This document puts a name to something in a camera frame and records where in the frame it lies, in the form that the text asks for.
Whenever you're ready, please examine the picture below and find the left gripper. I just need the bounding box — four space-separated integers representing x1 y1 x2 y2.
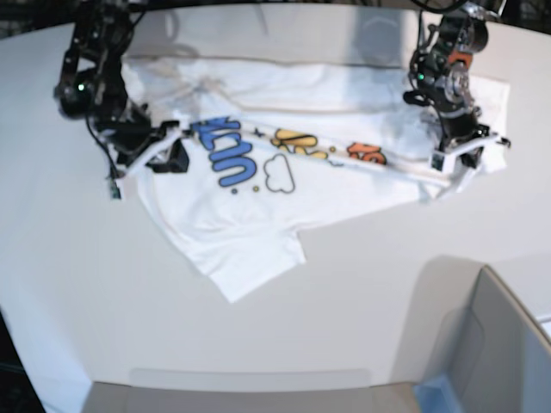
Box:
430 107 511 172

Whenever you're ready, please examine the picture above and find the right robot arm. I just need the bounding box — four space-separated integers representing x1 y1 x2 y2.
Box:
53 1 189 180

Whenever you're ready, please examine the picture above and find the white printed t-shirt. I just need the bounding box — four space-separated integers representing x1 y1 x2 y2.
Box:
115 54 512 304

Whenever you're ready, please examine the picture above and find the grey cardboard box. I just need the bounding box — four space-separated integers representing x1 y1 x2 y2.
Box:
408 256 551 413

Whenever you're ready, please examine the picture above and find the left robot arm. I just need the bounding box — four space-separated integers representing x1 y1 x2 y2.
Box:
403 1 511 174

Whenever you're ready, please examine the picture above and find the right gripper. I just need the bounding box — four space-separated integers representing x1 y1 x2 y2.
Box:
88 102 189 179

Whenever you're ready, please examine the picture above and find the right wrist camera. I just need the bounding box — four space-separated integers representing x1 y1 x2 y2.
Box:
107 178 121 200

